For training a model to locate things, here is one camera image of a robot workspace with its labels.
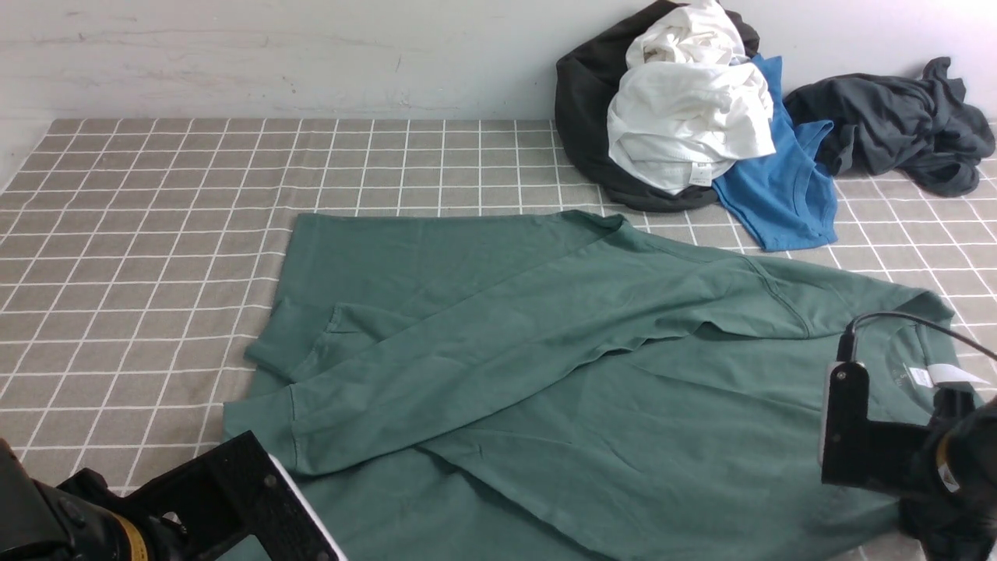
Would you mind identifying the blue t-shirt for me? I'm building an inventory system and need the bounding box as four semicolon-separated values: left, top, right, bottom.
713;55;838;252

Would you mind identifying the black camera cable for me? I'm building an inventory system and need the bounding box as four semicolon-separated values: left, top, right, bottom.
837;312;997;364

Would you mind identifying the white crumpled shirt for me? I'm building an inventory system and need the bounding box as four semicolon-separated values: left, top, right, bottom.
608;1;776;195

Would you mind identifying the black garment under pile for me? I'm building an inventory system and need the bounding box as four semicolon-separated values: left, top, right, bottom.
555;1;759;213

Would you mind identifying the dark grey crumpled shirt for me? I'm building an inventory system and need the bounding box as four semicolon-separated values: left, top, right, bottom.
784;57;995;198

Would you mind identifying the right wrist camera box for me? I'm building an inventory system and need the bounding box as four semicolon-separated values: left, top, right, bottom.
818;362;930;498

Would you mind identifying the grey checked tablecloth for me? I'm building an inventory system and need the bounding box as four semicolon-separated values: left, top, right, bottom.
0;118;997;561

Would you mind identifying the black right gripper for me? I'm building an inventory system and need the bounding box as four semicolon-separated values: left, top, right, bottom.
900;387;996;560

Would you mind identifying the green long sleeve shirt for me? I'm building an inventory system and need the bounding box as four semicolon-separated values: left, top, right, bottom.
224;210;953;560

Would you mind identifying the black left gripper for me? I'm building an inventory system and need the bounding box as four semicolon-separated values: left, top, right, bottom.
32;468;185;560

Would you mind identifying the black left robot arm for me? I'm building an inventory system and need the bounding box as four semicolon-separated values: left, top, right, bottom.
1;441;184;560

